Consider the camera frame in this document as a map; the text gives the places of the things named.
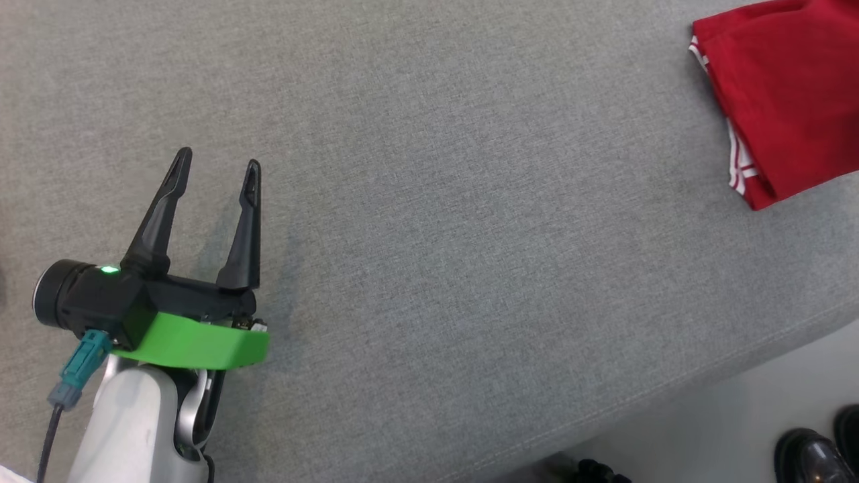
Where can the small black floor object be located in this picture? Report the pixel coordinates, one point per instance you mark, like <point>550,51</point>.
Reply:
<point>600,471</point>

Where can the black leather shoe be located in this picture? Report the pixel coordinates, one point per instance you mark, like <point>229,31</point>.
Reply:
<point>809,459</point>

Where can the teal left camera connector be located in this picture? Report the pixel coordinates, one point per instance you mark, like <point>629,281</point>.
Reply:
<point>80,369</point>

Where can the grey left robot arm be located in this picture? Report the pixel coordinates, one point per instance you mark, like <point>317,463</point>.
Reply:
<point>134,422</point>

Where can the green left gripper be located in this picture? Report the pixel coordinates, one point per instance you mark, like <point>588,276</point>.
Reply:
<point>201,345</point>

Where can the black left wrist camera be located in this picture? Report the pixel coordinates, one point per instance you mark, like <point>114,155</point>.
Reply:
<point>87,298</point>

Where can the red sports jersey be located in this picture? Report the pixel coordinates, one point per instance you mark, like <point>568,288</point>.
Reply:
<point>785,87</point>

